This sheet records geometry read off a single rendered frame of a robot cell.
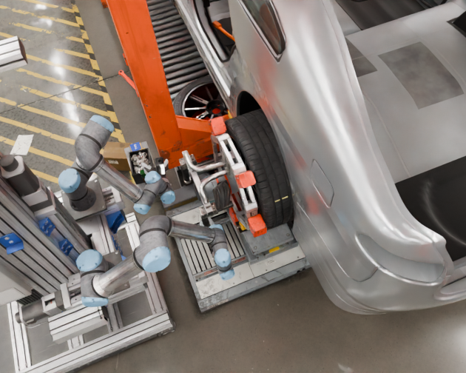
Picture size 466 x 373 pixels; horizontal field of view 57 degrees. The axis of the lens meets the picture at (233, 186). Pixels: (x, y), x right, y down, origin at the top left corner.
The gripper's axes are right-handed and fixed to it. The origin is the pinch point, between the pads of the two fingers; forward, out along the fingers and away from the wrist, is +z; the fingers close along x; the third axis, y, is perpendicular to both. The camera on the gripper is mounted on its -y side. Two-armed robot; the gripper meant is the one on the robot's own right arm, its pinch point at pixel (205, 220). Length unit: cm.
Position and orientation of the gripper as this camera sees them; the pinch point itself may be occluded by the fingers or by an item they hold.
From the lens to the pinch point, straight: 232.7
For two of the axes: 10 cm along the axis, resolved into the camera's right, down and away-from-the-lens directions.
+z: -3.7, -7.8, 5.1
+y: -0.6, -5.3, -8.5
